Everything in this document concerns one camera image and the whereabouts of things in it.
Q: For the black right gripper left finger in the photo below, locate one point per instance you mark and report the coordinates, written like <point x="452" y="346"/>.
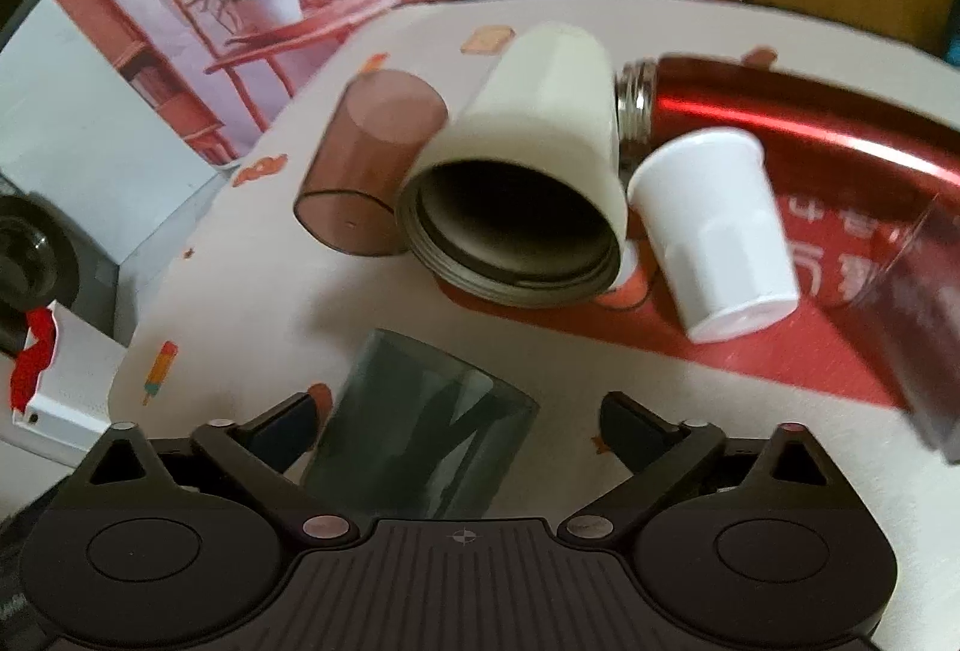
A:
<point x="247" y="463"/>

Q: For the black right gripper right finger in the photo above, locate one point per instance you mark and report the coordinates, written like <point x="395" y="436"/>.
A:
<point x="664" y="459"/>

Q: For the dark green translucent cup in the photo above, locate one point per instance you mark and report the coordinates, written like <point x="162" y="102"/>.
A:
<point x="417" y="434"/>

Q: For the small white plastic cup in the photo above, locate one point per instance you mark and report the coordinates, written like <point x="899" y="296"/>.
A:
<point x="711" y="218"/>

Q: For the cream steel thermos cup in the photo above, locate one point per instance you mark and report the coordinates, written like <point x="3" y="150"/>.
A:
<point x="518" y="199"/>

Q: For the dark maroon translucent cup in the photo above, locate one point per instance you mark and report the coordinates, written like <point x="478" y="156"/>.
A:
<point x="904" y="323"/>

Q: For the brown translucent plastic cup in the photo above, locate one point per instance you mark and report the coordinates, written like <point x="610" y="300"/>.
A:
<point x="380" y="124"/>

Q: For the white box with red mark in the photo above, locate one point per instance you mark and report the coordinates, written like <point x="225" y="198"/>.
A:
<point x="54" y="392"/>

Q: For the dark round appliance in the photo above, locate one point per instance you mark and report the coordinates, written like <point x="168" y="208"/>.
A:
<point x="39" y="266"/>

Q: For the red metallic thermos bottle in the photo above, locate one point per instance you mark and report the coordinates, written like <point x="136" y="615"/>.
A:
<point x="850" y="172"/>

